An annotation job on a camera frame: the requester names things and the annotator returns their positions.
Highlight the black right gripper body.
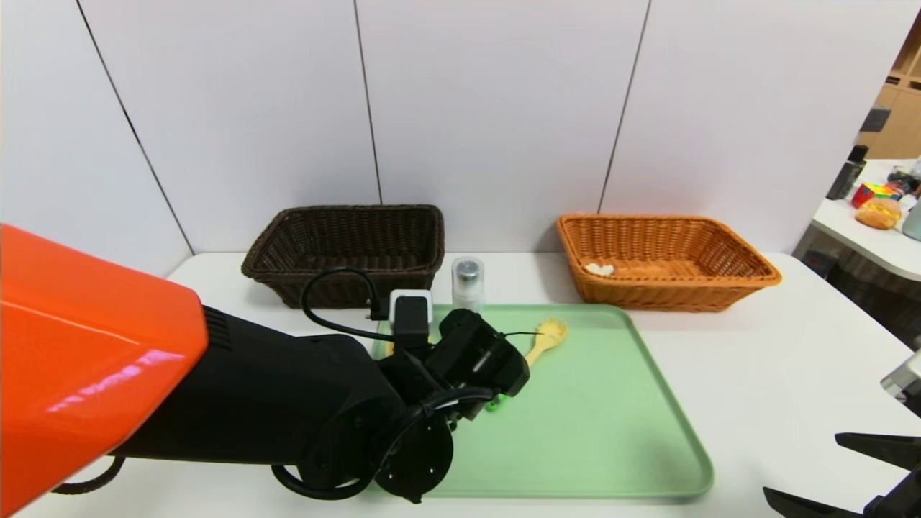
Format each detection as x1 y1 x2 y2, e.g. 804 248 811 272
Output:
863 463 921 518

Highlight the colourful toy cube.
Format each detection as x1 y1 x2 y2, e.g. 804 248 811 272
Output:
851 183 902 209

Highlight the orange wicker basket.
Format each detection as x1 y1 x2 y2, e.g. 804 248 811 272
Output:
558 214 783 314

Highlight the white side table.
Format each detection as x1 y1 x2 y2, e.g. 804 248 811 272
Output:
812 160 921 283

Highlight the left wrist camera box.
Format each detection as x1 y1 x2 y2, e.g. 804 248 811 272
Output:
389 289 434 357

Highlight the wooden shelf unit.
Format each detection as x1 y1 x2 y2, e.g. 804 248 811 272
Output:
856 14 921 160

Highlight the clear spray bottle silver cap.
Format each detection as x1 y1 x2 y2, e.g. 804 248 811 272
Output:
451 257 486 315

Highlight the dark glass jar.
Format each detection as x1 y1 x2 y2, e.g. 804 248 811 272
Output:
886 158 921 196

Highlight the toy bread bun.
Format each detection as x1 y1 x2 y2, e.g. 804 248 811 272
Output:
855 199 902 231

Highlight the light green plastic tray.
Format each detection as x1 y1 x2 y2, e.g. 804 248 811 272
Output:
371 304 714 499

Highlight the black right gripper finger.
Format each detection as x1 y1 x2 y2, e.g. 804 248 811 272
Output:
762 486 866 518
835 432 921 471

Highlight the black left camera cable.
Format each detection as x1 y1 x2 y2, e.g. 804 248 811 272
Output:
300 268 393 342

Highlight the black corrugated hose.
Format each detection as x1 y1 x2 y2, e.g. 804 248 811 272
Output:
50 455 127 496

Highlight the black bottle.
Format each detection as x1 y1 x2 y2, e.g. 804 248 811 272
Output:
827 146 869 201

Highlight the dark brown wicker basket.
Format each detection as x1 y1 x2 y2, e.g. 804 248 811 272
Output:
241 205 446 310

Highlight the yellow pasta spoon green handle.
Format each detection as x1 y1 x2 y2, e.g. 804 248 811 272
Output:
485 319 569 413

